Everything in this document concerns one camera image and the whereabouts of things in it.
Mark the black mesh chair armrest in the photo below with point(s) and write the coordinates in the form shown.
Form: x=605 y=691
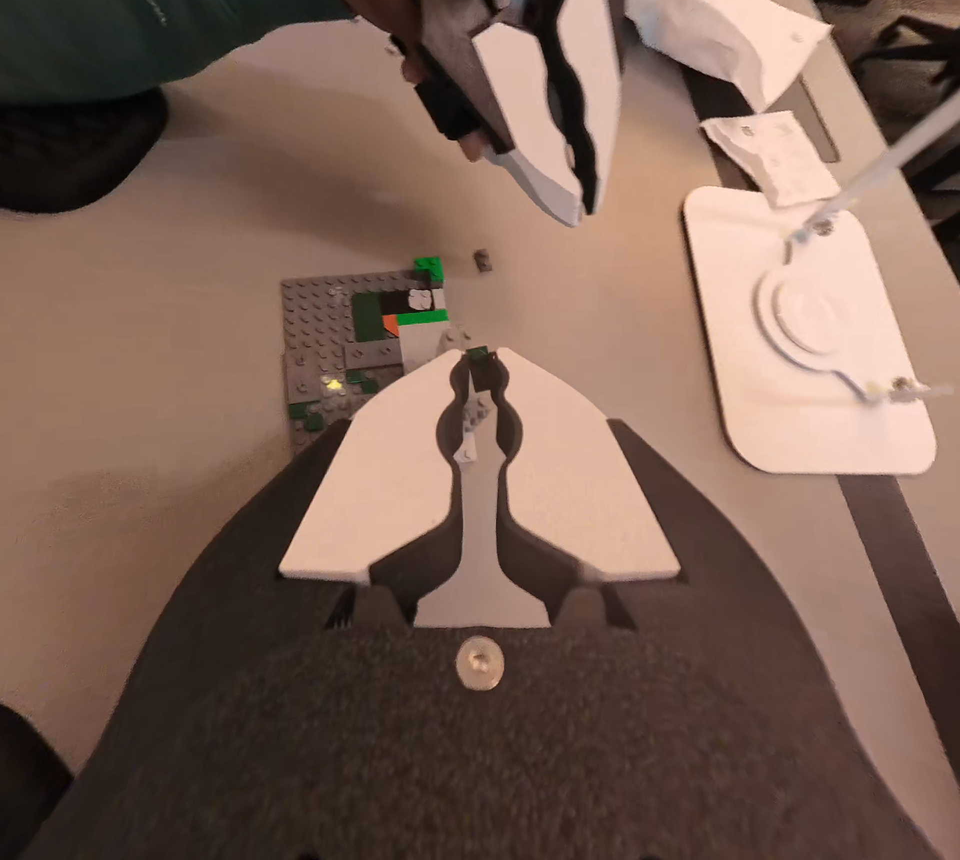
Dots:
x=26 y=785
x=75 y=148

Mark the grey green toy brick assembly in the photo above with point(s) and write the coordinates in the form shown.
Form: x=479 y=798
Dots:
x=420 y=350

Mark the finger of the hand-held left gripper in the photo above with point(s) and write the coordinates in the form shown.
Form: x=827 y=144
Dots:
x=600 y=65
x=525 y=118

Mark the small dark grey toy brick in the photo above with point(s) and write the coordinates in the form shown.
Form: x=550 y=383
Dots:
x=482 y=260

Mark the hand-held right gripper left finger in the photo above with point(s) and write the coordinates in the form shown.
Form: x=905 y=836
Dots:
x=375 y=485

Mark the white booklet stand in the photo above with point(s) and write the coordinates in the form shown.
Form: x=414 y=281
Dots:
x=862 y=425

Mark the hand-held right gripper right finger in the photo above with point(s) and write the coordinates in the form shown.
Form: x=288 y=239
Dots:
x=585 y=493

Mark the grey desk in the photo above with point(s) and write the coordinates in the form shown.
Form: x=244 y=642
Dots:
x=187 y=350

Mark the large crumpled white paper bag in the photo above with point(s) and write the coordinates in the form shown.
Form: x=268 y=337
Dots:
x=697 y=13

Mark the small white paper bag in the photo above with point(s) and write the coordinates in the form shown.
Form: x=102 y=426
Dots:
x=772 y=155

